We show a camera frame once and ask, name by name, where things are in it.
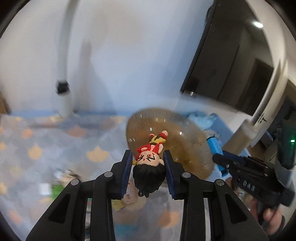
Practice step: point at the blue plastic bag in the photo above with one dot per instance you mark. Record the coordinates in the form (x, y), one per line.
(205, 122)

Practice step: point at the patterned grey orange rug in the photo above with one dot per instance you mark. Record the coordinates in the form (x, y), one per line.
(37, 151)

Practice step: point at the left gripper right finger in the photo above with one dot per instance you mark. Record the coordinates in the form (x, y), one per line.
(229, 217)

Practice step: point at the white cylindrical appliance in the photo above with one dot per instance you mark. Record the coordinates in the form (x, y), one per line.
(242, 138)

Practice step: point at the person's right hand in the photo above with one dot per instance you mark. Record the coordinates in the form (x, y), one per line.
(274, 217)

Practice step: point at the green toy figure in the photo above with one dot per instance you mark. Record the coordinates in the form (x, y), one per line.
(56, 190)

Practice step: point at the black wall television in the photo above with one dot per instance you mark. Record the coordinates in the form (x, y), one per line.
(233, 62)

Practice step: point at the amber ribbed glass bowl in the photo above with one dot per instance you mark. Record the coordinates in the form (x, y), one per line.
(186, 142)

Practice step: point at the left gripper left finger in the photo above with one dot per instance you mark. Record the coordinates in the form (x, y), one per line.
(65, 217)

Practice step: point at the blue rectangular box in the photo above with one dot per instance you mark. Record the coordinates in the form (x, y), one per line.
(216, 149)

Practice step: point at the white floor lamp pole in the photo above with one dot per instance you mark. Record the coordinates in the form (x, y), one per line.
(64, 106)

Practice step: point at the red dress doll figurine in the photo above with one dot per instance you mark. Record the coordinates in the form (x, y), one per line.
(149, 170)

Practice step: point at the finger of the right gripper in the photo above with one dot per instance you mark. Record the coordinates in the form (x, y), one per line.
(233, 156)
(228, 161)

